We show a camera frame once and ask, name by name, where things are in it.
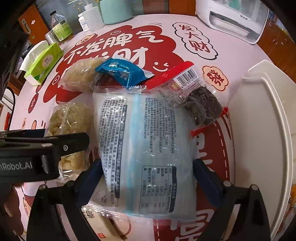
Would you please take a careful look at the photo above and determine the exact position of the dark plum red packet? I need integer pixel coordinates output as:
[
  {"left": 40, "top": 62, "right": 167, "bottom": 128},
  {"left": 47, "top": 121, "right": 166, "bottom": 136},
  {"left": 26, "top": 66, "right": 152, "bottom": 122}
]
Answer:
[{"left": 146, "top": 61, "right": 228, "bottom": 137}]

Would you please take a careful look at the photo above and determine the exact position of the wooden cabinet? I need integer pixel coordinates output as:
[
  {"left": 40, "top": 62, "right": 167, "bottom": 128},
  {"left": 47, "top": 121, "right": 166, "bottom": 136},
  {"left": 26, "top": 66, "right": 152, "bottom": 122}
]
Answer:
[{"left": 257, "top": 20, "right": 295, "bottom": 82}]

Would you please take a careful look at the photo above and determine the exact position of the green tissue box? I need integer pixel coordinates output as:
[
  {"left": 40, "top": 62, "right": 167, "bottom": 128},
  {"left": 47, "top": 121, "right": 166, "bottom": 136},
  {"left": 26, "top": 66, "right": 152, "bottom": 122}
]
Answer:
[{"left": 20, "top": 40, "right": 64, "bottom": 86}]

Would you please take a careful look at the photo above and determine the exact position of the pink printed tablecloth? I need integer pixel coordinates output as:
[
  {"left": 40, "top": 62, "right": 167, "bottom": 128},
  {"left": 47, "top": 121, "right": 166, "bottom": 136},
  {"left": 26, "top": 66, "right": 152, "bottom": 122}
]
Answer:
[{"left": 9, "top": 14, "right": 296, "bottom": 241}]

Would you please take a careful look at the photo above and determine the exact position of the white squeeze bottle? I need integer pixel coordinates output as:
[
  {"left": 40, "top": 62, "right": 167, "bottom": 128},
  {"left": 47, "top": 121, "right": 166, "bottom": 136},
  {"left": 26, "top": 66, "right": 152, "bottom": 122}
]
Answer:
[{"left": 82, "top": 1, "right": 104, "bottom": 32}]

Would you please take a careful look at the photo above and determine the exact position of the pale biscuit packet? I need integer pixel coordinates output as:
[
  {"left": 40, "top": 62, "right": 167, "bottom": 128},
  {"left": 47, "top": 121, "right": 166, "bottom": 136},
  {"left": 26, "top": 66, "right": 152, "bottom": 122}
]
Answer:
[{"left": 58, "top": 57, "right": 106, "bottom": 92}]

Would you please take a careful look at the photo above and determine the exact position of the white plastic storage bin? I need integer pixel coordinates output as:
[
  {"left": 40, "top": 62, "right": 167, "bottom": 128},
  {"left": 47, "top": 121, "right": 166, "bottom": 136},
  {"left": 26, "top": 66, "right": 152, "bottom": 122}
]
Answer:
[{"left": 228, "top": 60, "right": 295, "bottom": 237}]

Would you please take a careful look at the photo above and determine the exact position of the pale puffed snack packet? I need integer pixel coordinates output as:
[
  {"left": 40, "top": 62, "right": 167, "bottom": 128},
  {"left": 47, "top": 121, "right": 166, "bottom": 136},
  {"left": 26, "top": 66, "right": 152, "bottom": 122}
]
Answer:
[{"left": 45, "top": 102, "right": 93, "bottom": 183}]

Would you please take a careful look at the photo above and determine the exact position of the large light blue bag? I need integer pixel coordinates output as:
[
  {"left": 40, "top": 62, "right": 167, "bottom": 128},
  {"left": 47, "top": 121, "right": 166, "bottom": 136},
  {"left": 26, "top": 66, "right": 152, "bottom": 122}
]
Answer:
[{"left": 91, "top": 87, "right": 196, "bottom": 221}]

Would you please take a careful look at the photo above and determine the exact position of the white cosmetic storage box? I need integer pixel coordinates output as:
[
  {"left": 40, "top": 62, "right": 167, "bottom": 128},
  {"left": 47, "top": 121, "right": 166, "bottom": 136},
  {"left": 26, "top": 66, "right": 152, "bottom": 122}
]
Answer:
[{"left": 196, "top": 0, "right": 269, "bottom": 44}]

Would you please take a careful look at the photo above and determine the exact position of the teal cylindrical canister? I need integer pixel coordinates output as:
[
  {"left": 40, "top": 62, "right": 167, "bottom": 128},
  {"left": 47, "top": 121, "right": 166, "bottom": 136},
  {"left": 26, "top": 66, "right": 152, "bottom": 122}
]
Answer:
[{"left": 99, "top": 0, "right": 132, "bottom": 25}]

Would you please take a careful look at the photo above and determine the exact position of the small white pill bottle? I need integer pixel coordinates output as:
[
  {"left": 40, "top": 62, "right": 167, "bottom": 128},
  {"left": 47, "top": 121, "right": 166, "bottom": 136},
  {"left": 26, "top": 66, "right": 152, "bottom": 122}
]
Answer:
[{"left": 78, "top": 13, "right": 89, "bottom": 32}]

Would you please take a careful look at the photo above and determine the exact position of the small metal tin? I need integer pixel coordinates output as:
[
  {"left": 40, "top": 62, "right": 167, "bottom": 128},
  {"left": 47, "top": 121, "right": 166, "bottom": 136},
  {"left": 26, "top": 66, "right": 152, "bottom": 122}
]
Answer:
[{"left": 45, "top": 30, "right": 60, "bottom": 45}]

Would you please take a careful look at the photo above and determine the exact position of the beige cracker packet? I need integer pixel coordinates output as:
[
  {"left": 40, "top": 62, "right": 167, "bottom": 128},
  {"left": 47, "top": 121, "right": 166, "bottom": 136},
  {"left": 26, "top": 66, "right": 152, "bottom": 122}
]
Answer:
[{"left": 81, "top": 205, "right": 125, "bottom": 240}]

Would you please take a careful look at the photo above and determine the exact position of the blue foil snack packet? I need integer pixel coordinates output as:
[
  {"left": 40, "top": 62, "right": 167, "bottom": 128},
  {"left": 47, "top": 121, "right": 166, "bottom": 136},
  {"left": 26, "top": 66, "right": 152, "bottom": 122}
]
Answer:
[{"left": 95, "top": 58, "right": 154, "bottom": 88}]

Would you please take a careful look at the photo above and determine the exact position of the clear bottle green label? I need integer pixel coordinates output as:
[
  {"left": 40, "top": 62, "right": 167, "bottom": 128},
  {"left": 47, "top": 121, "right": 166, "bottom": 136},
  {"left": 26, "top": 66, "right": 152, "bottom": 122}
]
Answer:
[{"left": 50, "top": 11, "right": 74, "bottom": 43}]

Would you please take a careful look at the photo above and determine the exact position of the person's left hand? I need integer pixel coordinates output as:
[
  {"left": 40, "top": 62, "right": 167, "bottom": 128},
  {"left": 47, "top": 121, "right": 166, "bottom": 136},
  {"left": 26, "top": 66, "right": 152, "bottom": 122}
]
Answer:
[{"left": 1, "top": 186, "right": 23, "bottom": 236}]

